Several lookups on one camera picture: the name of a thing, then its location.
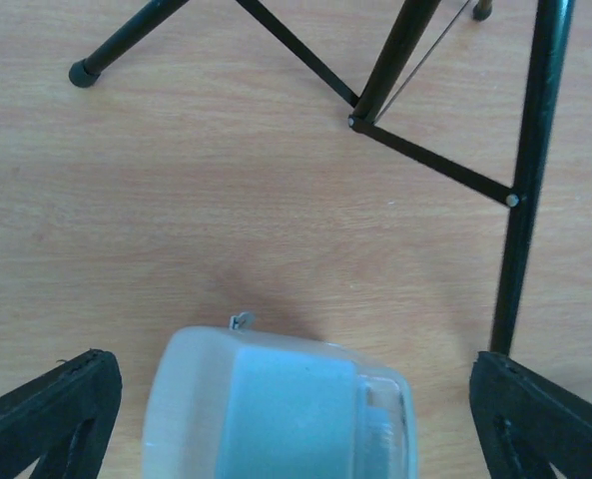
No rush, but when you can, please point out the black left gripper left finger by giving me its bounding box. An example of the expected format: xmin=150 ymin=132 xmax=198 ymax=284
xmin=0 ymin=349 xmax=122 ymax=478

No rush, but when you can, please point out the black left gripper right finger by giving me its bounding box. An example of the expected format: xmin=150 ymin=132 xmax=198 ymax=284
xmin=469 ymin=351 xmax=592 ymax=478

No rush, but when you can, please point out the white grey metronome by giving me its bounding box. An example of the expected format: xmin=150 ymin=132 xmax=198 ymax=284
xmin=142 ymin=312 xmax=418 ymax=478

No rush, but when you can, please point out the black tripod music stand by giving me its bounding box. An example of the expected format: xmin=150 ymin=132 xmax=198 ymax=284
xmin=68 ymin=0 xmax=579 ymax=356

